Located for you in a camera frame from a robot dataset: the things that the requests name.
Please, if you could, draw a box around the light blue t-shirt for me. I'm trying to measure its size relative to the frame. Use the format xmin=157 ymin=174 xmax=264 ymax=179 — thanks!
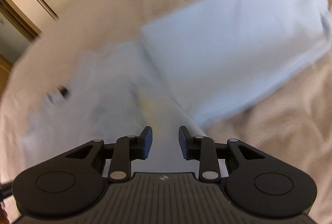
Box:
xmin=21 ymin=0 xmax=331 ymax=172

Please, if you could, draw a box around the white bed sheet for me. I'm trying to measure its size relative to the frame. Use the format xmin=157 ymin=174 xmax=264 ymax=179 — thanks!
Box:
xmin=1 ymin=0 xmax=331 ymax=223

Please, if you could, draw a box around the wooden framed glass door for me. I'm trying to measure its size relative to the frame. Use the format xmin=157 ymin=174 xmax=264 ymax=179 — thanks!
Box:
xmin=1 ymin=0 xmax=41 ymax=93

